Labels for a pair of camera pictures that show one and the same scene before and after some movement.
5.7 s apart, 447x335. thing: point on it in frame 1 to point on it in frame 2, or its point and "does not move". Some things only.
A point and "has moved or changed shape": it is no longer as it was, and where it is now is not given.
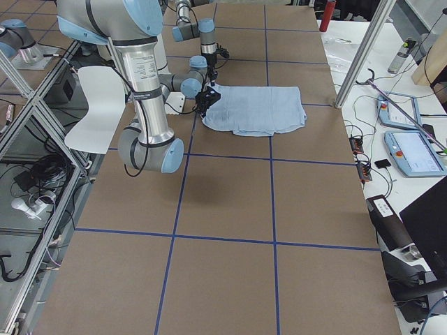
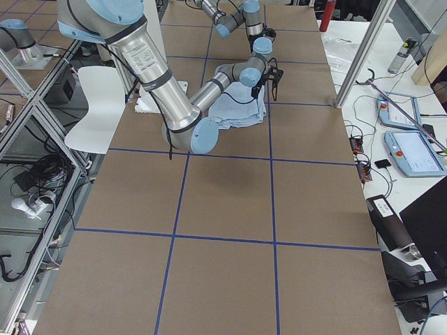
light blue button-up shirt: (256, 111) has moved or changed shape
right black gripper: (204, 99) to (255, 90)
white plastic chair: (105, 93) does not move
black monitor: (426, 222) does not move
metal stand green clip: (371, 80) does not move
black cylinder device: (389, 229) does not move
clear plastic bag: (339, 53) does not move
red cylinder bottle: (327, 15) does not move
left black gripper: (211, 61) to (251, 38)
